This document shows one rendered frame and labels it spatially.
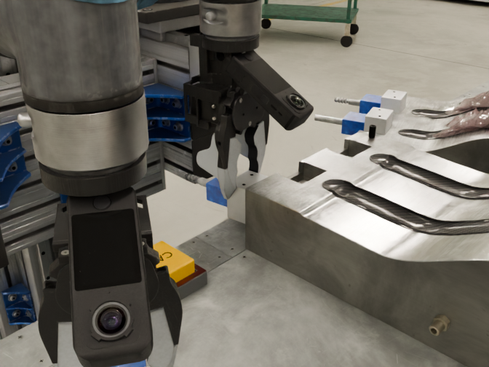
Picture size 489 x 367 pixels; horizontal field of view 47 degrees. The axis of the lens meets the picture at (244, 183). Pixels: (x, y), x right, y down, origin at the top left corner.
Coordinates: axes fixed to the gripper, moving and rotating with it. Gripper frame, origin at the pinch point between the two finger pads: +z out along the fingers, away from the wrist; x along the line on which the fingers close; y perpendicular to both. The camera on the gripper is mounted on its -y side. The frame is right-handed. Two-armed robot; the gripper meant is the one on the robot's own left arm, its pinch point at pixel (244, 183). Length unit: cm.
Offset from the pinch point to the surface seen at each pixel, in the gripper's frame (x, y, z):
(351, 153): -15.6, -8.4, -1.0
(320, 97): -263, 125, 88
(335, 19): -387, 180, 65
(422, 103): -46.9, -8.2, 0.6
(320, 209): 4.6, -14.1, -2.9
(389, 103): -38.8, -4.8, -1.2
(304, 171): -4.9, -6.5, -1.7
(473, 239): 4.9, -31.2, -5.3
